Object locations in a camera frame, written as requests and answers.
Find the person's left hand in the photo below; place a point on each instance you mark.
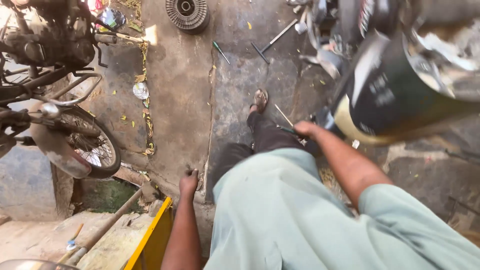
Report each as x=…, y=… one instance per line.
x=188, y=182

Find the person's right hand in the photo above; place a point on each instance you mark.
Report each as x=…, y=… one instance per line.
x=305, y=129

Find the person's left fingers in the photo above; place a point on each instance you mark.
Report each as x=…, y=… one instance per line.
x=191, y=172

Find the black trousers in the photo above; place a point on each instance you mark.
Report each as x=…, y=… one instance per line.
x=258, y=144

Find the crumpled silver foil plate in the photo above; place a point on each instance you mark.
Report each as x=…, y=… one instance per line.
x=141, y=90

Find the brown sandal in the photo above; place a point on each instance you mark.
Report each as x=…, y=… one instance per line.
x=260, y=99

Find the long metal pipe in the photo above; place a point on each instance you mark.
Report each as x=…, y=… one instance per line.
x=105, y=227

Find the thin wooden stick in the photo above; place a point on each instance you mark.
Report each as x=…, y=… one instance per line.
x=283, y=115

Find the pale green shirt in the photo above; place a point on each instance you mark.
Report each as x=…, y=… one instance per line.
x=337, y=221

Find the round clutch plate disc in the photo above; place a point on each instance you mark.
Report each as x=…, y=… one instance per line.
x=188, y=15

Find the black motorcycle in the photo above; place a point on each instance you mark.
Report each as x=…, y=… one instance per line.
x=48, y=86

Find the dark motorcycle with chrome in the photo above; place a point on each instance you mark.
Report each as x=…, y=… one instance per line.
x=393, y=67

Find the yellow metal frame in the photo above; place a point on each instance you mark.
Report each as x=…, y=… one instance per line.
x=152, y=240

